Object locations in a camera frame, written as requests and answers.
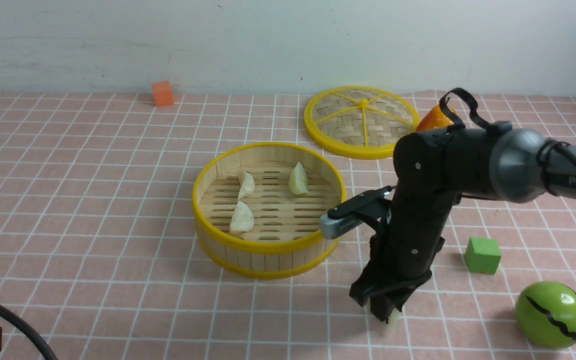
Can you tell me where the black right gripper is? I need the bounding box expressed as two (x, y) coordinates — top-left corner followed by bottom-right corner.
(349, 193), (457, 323)

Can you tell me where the pale green dumpling front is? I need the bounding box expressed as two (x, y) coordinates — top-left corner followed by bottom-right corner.
(386, 309), (402, 327)

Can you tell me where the pale green dumpling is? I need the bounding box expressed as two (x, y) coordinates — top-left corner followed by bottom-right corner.
(386, 309), (402, 327)
(288, 162), (309, 196)

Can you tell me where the white dumpling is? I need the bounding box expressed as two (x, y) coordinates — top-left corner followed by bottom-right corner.
(229, 201), (255, 236)
(237, 170), (256, 200)

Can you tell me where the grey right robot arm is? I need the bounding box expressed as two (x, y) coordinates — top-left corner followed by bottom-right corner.
(349, 88), (576, 322)

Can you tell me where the yellow rimmed bamboo steamer tray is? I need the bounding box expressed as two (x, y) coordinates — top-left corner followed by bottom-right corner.
(191, 142), (347, 280)

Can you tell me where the yellow woven bamboo steamer lid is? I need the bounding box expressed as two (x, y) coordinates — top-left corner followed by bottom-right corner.
(303, 86), (421, 160)

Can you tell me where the green foam cube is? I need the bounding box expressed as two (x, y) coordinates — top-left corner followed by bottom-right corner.
(464, 236), (502, 275)

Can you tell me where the green toy melon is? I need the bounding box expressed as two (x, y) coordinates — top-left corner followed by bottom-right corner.
(514, 281), (576, 350)

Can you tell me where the orange yellow toy pear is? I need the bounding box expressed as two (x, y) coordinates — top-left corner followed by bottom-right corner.
(415, 105), (453, 133)

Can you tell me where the orange foam cube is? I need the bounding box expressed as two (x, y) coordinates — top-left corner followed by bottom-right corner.
(151, 80), (175, 107)

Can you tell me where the pink checkered tablecloth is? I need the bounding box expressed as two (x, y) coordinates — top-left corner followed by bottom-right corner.
(0, 93), (576, 360)

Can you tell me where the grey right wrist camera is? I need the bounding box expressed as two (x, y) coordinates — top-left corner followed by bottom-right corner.
(319, 186), (396, 240)

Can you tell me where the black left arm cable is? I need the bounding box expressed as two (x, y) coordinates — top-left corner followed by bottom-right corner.
(0, 289), (59, 360)

